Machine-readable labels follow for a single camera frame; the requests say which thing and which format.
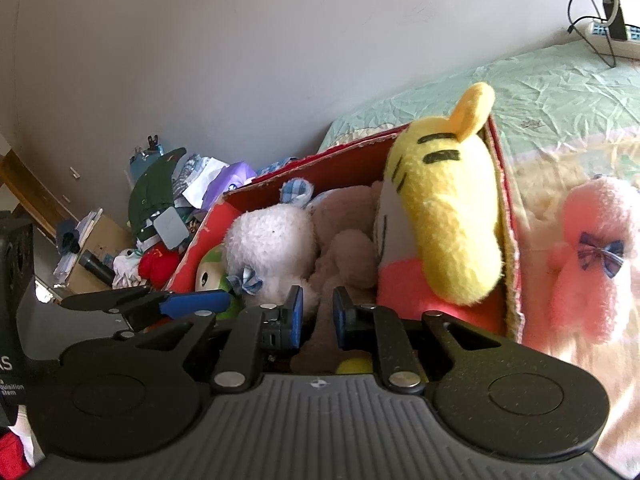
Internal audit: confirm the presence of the yellow tiger plush toy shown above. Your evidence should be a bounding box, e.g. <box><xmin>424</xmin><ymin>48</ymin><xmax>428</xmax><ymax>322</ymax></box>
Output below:
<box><xmin>375</xmin><ymin>81</ymin><xmax>506</xmax><ymax>336</ymax></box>

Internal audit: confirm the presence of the white and blue printed cloth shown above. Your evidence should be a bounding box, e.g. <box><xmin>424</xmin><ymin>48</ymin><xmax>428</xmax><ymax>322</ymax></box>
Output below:
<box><xmin>172</xmin><ymin>154</ymin><xmax>228</xmax><ymax>208</ymax></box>

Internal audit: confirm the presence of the blue bottle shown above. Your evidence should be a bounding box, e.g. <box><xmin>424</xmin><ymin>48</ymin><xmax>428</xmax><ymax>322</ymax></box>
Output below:
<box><xmin>131</xmin><ymin>135</ymin><xmax>165</xmax><ymax>176</ymax></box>

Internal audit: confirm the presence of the purple bag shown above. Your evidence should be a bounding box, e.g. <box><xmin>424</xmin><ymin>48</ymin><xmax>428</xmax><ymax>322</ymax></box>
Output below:
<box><xmin>201</xmin><ymin>160</ymin><xmax>257</xmax><ymax>211</ymax></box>

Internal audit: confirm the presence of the green and white toy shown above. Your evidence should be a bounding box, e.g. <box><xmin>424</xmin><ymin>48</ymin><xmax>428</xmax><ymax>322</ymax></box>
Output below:
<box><xmin>194</xmin><ymin>244</ymin><xmax>243</xmax><ymax>321</ymax></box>

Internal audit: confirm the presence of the grey square card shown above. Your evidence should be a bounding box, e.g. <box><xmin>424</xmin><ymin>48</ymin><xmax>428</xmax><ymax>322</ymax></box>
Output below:
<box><xmin>154</xmin><ymin>209</ymin><xmax>190</xmax><ymax>251</ymax></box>

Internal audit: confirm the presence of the brown cardboard box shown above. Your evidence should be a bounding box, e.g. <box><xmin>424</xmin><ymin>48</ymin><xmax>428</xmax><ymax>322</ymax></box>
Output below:
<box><xmin>52</xmin><ymin>212</ymin><xmax>136</xmax><ymax>296</ymax></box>

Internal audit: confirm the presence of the pale green bed sheet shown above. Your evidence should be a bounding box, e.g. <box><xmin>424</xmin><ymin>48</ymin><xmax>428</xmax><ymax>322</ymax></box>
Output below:
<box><xmin>317</xmin><ymin>40</ymin><xmax>640</xmax><ymax>471</ymax></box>

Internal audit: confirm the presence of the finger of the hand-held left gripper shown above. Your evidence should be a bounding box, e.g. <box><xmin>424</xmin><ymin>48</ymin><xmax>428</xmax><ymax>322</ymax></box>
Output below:
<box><xmin>122</xmin><ymin>291</ymin><xmax>233</xmax><ymax>333</ymax></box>
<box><xmin>60</xmin><ymin>287</ymin><xmax>151</xmax><ymax>313</ymax></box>

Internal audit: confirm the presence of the white plush toy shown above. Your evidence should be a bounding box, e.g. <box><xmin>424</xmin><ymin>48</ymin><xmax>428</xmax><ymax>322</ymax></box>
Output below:
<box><xmin>222</xmin><ymin>179</ymin><xmax>323</xmax><ymax>321</ymax></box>

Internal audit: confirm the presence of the wooden furniture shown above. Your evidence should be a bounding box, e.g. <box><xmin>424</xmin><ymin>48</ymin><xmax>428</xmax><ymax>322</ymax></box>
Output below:
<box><xmin>0</xmin><ymin>132</ymin><xmax>68</xmax><ymax>241</ymax></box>

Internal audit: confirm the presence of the white power strip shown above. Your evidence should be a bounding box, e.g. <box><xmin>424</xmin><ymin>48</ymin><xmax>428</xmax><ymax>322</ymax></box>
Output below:
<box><xmin>580</xmin><ymin>17</ymin><xmax>640</xmax><ymax>60</ymax></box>

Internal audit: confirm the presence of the black cable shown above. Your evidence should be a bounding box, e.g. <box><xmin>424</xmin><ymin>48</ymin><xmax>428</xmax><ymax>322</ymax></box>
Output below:
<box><xmin>566</xmin><ymin>0</ymin><xmax>621</xmax><ymax>68</ymax></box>

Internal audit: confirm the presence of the brown plush bear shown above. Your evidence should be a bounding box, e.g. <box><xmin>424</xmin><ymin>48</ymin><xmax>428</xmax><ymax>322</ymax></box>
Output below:
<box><xmin>290</xmin><ymin>182</ymin><xmax>386</xmax><ymax>373</ymax></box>

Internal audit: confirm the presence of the pink plush toy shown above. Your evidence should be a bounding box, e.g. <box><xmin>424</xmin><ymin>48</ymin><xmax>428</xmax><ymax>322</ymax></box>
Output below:
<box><xmin>546</xmin><ymin>174</ymin><xmax>640</xmax><ymax>345</ymax></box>

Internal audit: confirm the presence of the yellow ball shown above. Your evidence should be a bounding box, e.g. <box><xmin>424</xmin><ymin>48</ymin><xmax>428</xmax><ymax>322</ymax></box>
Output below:
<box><xmin>335</xmin><ymin>357</ymin><xmax>375</xmax><ymax>376</ymax></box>

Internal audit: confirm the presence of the black charger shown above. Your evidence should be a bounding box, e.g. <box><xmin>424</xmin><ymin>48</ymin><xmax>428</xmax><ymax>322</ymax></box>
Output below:
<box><xmin>601</xmin><ymin>0</ymin><xmax>630</xmax><ymax>41</ymax></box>

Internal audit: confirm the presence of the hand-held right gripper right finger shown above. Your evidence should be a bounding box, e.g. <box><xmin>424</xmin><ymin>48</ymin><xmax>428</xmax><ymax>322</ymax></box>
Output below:
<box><xmin>332</xmin><ymin>286</ymin><xmax>506</xmax><ymax>395</ymax></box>

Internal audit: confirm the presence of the stack of papers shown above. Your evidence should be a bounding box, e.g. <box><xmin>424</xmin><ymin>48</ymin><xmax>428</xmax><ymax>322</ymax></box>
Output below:
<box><xmin>52</xmin><ymin>207</ymin><xmax>103</xmax><ymax>281</ymax></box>

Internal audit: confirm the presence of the red cloth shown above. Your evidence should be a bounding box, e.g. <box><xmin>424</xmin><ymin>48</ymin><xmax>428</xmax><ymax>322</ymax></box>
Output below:
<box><xmin>0</xmin><ymin>427</ymin><xmax>33</xmax><ymax>480</ymax></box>
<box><xmin>137</xmin><ymin>246</ymin><xmax>182</xmax><ymax>291</ymax></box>

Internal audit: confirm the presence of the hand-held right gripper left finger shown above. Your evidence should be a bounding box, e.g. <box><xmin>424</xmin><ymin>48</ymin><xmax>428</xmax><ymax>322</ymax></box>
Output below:
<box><xmin>114</xmin><ymin>285</ymin><xmax>306</xmax><ymax>395</ymax></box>

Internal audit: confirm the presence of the black cylinder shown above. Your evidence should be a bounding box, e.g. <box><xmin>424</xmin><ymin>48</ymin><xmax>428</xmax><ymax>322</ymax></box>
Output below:
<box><xmin>79</xmin><ymin>249</ymin><xmax>117</xmax><ymax>285</ymax></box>

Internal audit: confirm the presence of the red cardboard box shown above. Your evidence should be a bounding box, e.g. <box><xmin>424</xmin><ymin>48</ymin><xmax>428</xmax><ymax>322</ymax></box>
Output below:
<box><xmin>162</xmin><ymin>115</ymin><xmax>523</xmax><ymax>346</ymax></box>

